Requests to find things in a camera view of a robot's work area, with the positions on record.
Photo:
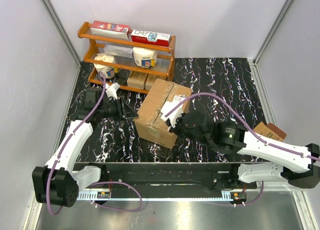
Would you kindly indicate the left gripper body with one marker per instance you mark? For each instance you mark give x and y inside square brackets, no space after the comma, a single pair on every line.
[120,106]

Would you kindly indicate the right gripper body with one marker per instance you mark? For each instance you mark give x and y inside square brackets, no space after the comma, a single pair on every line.
[181,129]

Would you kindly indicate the brown cardboard express box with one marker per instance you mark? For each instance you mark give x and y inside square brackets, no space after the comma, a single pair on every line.
[162,98]

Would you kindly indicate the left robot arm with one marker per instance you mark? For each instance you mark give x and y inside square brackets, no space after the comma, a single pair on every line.
[55,183]

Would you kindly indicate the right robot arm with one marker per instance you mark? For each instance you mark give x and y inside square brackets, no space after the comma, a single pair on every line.
[282,161]

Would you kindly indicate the grey flat box on shelf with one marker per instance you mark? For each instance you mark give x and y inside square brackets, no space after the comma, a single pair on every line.
[117,50]

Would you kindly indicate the red white toothpaste box right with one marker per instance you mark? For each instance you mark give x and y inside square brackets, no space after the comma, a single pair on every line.
[150,37]

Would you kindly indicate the red toothpaste box left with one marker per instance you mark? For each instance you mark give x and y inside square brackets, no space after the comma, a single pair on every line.
[113,30]

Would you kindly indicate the tan carton left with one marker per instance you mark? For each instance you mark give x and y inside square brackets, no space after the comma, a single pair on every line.
[137,80]

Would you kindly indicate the tan carton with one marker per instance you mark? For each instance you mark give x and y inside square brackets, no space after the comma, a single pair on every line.
[137,80]
[151,79]

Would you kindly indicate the tan carton right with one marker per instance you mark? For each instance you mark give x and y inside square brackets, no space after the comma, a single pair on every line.
[151,79]

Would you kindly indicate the white cup lower left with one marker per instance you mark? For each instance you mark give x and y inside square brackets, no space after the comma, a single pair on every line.
[108,71]

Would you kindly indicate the white cup middle shelf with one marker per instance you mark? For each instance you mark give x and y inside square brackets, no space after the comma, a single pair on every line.
[145,58]

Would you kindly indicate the brown sponge pack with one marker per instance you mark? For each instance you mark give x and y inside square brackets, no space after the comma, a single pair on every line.
[270,131]

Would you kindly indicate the orange wooden shelf rack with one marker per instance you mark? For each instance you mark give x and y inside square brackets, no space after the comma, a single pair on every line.
[164,65]

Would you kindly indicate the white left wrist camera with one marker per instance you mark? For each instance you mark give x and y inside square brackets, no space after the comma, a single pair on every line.
[111,91]

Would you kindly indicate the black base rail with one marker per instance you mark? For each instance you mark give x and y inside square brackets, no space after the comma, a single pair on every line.
[177,180]

